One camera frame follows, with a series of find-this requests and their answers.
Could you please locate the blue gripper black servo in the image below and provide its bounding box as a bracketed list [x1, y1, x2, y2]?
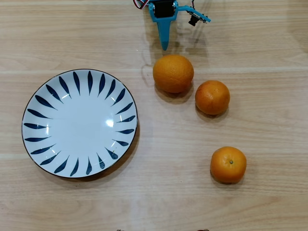
[148, 0, 179, 51]

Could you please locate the large orange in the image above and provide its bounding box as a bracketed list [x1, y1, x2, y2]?
[153, 54, 194, 94]

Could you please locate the medium orange with dark marks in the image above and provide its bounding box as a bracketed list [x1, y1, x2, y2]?
[194, 80, 231, 116]

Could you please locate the small orange with green stem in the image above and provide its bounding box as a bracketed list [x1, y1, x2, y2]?
[210, 146, 247, 184]

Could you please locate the white plate blue leaf pattern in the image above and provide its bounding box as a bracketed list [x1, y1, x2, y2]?
[21, 69, 139, 179]

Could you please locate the white red black servo cable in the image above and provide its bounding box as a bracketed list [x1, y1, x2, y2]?
[133, 0, 150, 11]

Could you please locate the wrist camera in blue mount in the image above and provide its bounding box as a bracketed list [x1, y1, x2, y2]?
[179, 5, 212, 27]

